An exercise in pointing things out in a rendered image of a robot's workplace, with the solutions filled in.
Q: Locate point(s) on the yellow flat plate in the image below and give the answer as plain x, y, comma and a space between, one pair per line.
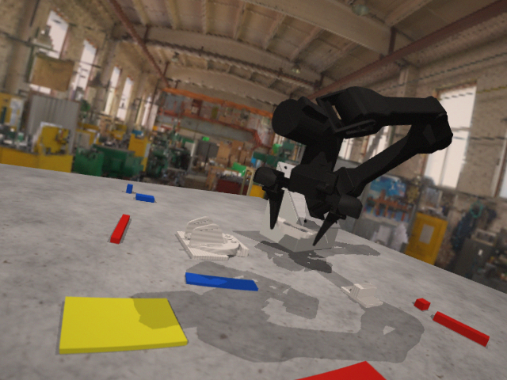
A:
118, 324

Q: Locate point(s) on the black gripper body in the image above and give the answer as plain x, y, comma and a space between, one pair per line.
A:
275, 180

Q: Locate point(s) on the small red block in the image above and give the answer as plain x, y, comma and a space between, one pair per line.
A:
422, 304

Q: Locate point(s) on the red flat rectangular plate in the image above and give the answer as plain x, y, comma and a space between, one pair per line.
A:
358, 371

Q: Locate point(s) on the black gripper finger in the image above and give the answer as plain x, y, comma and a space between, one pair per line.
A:
275, 200
330, 219

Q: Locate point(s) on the red rectangular bar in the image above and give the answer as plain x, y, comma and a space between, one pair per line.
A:
119, 231
461, 328

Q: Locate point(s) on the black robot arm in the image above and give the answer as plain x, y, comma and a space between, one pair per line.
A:
363, 112

